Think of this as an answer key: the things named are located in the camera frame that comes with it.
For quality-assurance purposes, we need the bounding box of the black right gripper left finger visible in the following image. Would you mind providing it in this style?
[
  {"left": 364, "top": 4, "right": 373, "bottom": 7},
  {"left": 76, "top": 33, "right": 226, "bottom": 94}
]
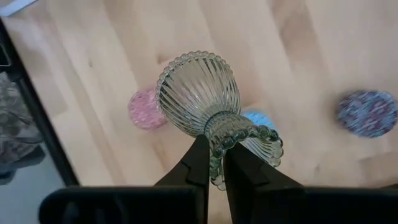
[{"left": 154, "top": 134, "right": 211, "bottom": 189}]

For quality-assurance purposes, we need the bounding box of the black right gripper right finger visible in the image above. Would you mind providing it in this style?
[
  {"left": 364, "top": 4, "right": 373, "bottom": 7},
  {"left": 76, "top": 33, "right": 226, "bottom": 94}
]
[{"left": 223, "top": 142, "right": 304, "bottom": 191}]

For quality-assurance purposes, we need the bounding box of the blue patterned round tin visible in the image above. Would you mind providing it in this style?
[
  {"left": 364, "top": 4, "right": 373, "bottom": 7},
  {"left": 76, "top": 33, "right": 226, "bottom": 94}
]
[{"left": 241, "top": 108, "right": 277, "bottom": 131}]

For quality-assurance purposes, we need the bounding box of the green ribbed glass candle holder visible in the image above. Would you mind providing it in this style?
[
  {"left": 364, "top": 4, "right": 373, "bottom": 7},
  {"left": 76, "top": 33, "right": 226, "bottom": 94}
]
[{"left": 155, "top": 50, "right": 284, "bottom": 191}]

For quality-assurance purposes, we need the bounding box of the pink patterned round tin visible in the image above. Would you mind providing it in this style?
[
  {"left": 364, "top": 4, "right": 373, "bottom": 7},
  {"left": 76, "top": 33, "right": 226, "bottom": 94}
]
[{"left": 127, "top": 86, "right": 169, "bottom": 131}]

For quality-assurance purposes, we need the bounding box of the purple patterned round tin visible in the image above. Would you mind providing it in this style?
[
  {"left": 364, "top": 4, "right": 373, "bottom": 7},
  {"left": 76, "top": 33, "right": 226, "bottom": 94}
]
[{"left": 336, "top": 90, "right": 398, "bottom": 139}]

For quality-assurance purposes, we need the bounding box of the black aluminium table frame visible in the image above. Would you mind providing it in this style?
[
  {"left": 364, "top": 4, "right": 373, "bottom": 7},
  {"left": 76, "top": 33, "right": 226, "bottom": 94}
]
[{"left": 0, "top": 18, "right": 80, "bottom": 187}]

